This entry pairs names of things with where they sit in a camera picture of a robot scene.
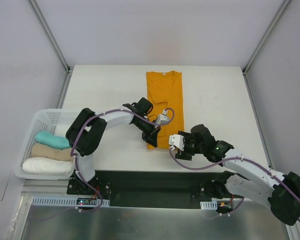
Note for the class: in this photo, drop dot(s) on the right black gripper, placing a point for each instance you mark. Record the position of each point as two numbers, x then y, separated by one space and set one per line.
184 150

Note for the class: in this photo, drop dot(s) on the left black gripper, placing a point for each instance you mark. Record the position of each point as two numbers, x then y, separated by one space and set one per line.
151 135

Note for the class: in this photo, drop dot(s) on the orange t shirt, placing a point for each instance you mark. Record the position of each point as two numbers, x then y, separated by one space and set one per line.
165 90

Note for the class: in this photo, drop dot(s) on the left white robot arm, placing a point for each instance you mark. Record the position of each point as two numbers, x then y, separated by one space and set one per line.
85 133

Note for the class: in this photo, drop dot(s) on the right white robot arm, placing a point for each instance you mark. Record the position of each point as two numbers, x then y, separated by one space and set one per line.
244 177

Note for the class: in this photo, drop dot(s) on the teal rolled t shirt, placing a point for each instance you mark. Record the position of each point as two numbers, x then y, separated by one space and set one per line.
53 141

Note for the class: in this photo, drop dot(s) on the white plastic basket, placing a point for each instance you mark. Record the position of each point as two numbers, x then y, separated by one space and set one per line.
54 120

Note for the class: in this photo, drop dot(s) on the beige rolled t shirt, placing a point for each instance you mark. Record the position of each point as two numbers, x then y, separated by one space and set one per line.
45 151

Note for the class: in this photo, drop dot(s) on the white rolled t shirt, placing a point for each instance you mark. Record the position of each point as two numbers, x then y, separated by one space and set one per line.
46 166

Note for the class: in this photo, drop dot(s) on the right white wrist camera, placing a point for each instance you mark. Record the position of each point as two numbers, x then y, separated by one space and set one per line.
176 141

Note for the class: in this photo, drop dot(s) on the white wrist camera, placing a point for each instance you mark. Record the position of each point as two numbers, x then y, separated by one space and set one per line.
176 141
162 118

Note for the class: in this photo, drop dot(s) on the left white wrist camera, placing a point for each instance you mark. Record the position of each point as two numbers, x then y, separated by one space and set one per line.
162 118

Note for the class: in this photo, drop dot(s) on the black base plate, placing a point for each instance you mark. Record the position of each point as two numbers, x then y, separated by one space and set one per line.
211 182

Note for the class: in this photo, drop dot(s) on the right white cable duct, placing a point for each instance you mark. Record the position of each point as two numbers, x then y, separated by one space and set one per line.
209 205

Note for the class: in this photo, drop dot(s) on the white cable duct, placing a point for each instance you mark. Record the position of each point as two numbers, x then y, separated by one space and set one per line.
209 205
56 201

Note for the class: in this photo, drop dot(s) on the left aluminium frame post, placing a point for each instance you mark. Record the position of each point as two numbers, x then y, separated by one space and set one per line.
49 34

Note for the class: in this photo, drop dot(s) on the aluminium frame post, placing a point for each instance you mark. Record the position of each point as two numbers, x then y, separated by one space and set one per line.
266 35
49 34

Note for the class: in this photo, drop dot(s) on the left white cable duct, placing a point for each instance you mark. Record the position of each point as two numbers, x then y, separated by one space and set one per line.
56 201

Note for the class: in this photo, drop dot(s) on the right aluminium frame post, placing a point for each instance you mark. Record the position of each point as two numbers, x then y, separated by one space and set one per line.
266 35

